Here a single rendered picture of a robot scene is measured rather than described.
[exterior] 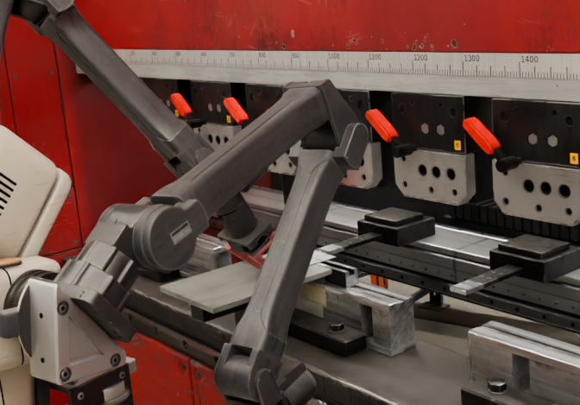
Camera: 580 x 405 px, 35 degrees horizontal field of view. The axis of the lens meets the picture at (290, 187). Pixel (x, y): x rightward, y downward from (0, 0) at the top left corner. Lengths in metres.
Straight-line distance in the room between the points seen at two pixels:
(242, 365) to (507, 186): 0.44
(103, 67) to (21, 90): 0.81
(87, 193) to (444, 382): 1.25
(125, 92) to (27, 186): 0.46
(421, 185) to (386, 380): 0.33
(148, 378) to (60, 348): 1.15
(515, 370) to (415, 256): 0.52
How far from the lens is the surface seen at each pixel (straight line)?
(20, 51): 2.35
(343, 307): 1.68
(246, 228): 1.62
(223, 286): 1.65
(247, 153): 1.21
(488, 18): 1.30
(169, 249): 1.09
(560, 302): 1.68
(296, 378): 1.33
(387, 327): 1.60
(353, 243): 1.82
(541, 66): 1.25
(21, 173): 1.15
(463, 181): 1.37
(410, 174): 1.44
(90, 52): 1.57
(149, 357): 2.13
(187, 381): 2.00
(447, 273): 1.84
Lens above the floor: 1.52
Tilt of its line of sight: 13 degrees down
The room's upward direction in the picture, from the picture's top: 5 degrees counter-clockwise
